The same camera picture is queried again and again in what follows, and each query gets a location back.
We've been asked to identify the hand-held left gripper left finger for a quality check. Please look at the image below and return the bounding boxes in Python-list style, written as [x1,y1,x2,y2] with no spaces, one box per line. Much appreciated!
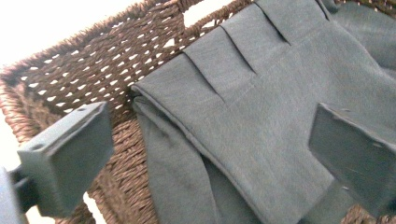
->
[16,101,115,219]

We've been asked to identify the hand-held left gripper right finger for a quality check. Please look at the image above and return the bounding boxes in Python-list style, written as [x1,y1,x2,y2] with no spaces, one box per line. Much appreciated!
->
[307,102,396,217]

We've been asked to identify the brown woven basket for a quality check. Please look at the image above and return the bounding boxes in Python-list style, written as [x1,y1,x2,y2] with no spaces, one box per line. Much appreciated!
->
[0,0,396,224]

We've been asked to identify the dark pants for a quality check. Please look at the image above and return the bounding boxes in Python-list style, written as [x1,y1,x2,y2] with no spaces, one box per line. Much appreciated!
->
[130,0,396,224]

